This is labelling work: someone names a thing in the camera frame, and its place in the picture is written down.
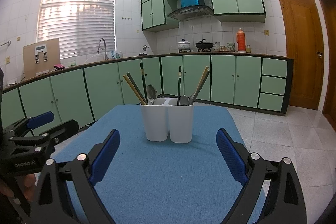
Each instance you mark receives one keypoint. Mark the blue tablecloth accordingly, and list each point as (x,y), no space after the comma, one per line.
(157,187)

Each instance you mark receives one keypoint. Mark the plain silver spoon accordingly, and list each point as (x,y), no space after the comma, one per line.
(192,98)

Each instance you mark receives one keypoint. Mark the white window blind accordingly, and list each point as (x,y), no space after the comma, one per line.
(76,22)

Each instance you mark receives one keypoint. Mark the black wok with lid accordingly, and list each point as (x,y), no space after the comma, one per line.
(204,45)

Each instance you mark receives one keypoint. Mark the black range hood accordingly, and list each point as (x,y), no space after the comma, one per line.
(190,12)

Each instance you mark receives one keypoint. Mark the chrome kitchen faucet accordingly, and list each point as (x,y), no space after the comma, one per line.
(106,53)

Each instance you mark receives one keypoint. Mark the grey chopstick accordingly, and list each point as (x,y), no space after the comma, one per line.
(137,87)
(203,82)

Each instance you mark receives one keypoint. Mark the stacked bowls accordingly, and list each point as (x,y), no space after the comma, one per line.
(216,47)

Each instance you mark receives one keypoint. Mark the small glass jar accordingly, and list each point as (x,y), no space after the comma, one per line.
(248,49)

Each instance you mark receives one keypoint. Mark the black chopstick gold band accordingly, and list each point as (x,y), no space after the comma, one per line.
(143,79)
(179,87)

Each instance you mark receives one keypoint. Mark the wall towel rail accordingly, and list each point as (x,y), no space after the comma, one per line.
(6,43)

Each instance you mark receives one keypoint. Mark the clear plastic bottle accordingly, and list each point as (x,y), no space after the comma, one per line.
(113,54)

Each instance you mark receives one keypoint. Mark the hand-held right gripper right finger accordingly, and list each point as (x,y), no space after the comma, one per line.
(231,158)

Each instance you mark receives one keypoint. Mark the red cloth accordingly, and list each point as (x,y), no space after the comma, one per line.
(59,66)

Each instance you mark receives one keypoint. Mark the light wooden chopstick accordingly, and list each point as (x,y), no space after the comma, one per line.
(135,90)
(200,82)

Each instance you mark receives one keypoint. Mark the patterned ceramic bowl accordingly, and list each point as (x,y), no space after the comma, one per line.
(230,47)

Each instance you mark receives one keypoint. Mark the white cooking pot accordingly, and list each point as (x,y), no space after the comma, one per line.
(183,45)

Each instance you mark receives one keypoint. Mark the person's left hand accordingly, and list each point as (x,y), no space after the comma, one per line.
(25,184)

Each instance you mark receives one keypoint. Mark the cardboard box white label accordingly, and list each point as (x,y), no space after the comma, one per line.
(52,56)

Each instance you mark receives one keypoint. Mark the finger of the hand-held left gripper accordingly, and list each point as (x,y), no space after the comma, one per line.
(40,119)
(65,130)

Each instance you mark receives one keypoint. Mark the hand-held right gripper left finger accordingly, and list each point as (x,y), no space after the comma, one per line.
(105,158)

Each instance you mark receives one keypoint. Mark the white two-compartment utensil holder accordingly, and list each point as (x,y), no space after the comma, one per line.
(157,121)

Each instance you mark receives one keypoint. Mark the green base cabinet unit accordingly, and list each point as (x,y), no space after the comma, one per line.
(223,77)

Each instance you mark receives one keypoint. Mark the brown wooden door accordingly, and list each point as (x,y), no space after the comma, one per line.
(331,69)
(299,50)

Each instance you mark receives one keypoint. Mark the orange thermos flask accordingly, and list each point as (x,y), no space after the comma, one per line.
(240,41)

